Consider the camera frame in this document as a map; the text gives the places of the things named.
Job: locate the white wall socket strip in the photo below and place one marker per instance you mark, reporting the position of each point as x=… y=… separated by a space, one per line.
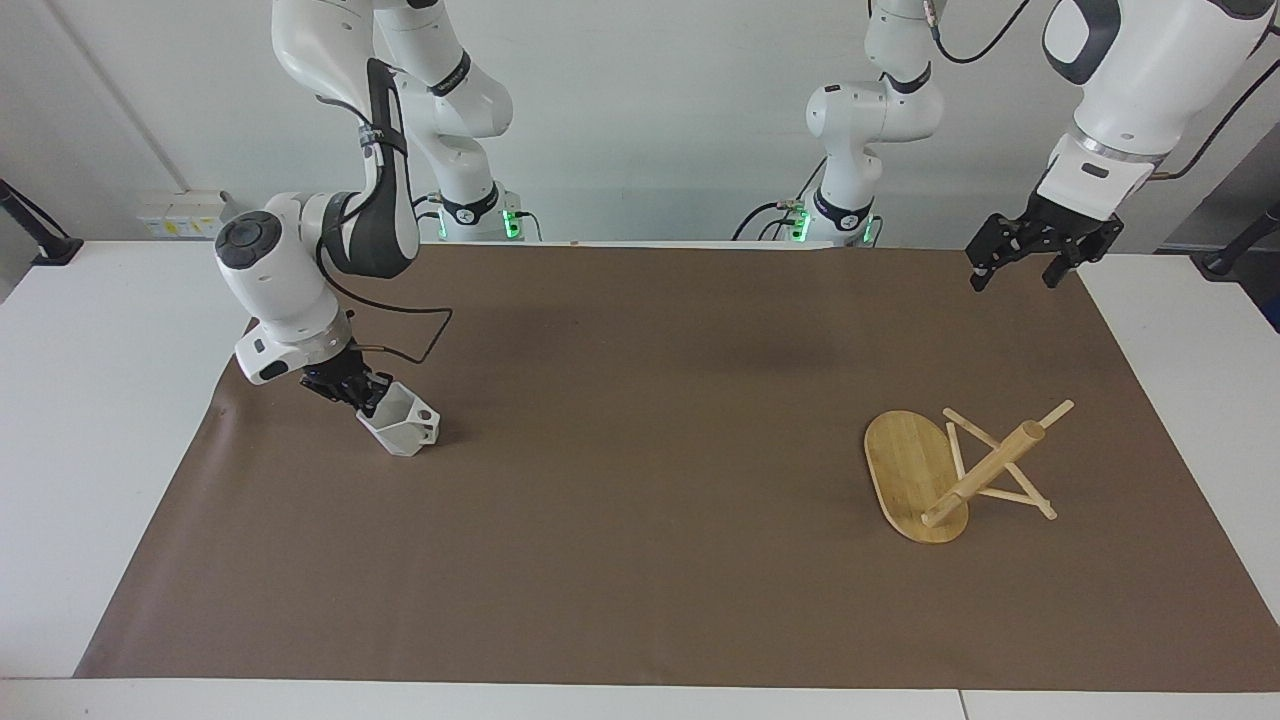
x=180 y=215

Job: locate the black stand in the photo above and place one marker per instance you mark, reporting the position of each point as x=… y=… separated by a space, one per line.
x=45 y=245
x=1235 y=255

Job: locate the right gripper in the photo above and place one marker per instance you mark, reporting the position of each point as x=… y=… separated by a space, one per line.
x=335 y=375

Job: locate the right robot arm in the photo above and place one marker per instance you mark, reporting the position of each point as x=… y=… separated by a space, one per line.
x=280 y=270

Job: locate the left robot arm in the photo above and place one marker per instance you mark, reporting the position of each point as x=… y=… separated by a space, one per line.
x=1140 y=70

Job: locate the white angular cup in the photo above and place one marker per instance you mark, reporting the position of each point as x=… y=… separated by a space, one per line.
x=405 y=425

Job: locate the wooden cup rack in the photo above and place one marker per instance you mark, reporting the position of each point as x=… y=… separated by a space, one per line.
x=915 y=470

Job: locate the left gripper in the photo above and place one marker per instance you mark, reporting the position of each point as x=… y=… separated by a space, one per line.
x=1075 y=232

